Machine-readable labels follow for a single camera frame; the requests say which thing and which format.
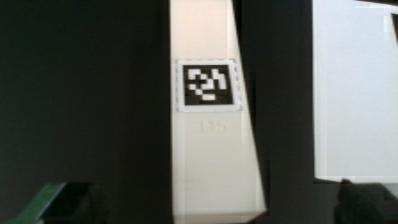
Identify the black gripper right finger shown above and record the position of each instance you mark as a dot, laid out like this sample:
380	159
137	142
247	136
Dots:
366	202

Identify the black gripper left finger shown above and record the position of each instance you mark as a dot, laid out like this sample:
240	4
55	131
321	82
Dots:
67	204

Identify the white desk leg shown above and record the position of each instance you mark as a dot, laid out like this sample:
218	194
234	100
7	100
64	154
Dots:
217	189

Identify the fiducial marker sheet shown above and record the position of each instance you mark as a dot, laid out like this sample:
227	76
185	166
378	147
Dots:
355	90

